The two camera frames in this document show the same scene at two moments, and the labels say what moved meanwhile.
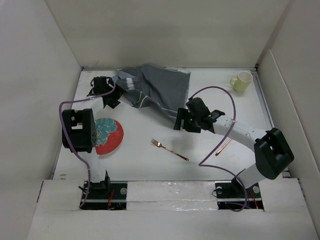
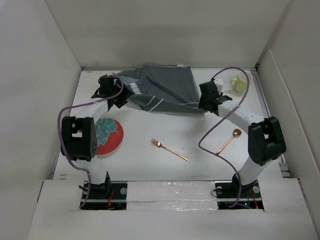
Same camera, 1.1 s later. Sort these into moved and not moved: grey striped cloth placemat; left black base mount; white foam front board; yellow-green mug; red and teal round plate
Moved: grey striped cloth placemat
Not moved: white foam front board; red and teal round plate; yellow-green mug; left black base mount
